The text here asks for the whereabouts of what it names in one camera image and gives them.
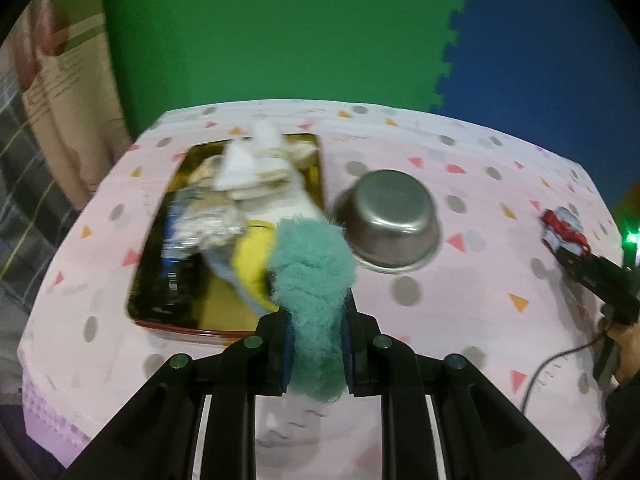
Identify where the green foam mat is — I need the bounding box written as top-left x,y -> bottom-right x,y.
103,0 -> 465,134

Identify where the cream patterned cloth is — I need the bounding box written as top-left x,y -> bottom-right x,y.
189,139 -> 318,200

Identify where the pink patterned tablecloth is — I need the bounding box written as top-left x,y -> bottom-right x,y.
18,101 -> 622,464

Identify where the white towel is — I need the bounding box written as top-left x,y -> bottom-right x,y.
212,119 -> 322,224

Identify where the blue foam mat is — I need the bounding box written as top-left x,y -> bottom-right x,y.
432,0 -> 639,207

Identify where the black cable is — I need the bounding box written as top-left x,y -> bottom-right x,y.
522,318 -> 614,413

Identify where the red white satin pouch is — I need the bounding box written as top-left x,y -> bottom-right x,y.
540,207 -> 592,260

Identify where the grey plaid blanket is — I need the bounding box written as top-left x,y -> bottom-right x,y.
0,69 -> 84,321

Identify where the person's right hand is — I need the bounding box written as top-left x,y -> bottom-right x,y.
608,323 -> 640,385

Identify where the stainless steel bowl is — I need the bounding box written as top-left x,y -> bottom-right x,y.
331,169 -> 442,273

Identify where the standing poster banner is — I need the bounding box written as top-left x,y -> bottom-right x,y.
8,0 -> 131,210

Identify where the yellow soft toy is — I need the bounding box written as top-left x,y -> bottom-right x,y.
230,220 -> 278,316

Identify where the gold metal tin box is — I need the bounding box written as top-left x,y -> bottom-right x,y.
127,132 -> 324,339

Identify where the clear packaged item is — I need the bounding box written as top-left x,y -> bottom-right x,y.
160,183 -> 248,309

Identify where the teal fluffy scrunchie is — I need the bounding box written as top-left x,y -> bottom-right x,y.
268,217 -> 356,402

